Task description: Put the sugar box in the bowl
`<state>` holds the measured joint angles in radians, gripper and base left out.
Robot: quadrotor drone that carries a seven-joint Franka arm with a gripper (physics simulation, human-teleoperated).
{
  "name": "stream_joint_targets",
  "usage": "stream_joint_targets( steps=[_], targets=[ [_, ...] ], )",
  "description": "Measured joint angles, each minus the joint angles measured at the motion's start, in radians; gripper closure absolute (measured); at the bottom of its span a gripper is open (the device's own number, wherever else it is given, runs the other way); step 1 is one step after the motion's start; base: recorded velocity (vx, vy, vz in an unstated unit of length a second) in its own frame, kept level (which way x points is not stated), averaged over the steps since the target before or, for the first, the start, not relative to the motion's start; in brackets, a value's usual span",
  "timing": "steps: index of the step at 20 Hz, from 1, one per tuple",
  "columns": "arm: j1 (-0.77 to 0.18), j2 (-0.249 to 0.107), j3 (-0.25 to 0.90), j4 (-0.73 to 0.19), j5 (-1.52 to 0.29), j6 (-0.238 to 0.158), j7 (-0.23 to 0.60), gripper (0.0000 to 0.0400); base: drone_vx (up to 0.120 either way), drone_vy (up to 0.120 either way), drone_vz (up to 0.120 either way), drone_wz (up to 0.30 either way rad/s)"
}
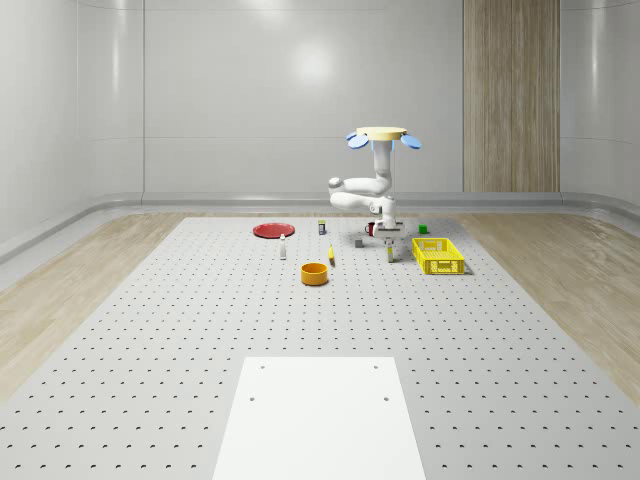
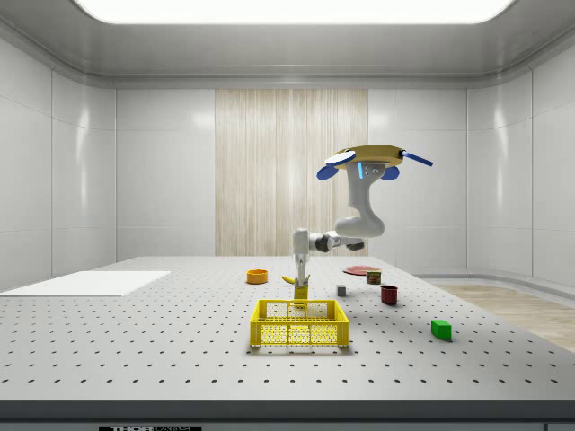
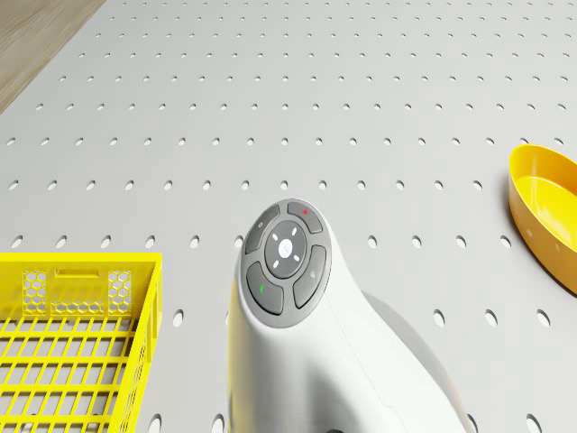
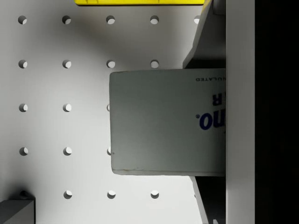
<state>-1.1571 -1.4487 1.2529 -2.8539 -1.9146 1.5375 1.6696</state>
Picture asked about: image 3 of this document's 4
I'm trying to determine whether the yellow basket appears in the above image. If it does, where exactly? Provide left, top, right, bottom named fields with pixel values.
left=0, top=252, right=164, bottom=433

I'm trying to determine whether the yellow bowl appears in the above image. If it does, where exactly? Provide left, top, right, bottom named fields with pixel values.
left=508, top=143, right=577, bottom=297

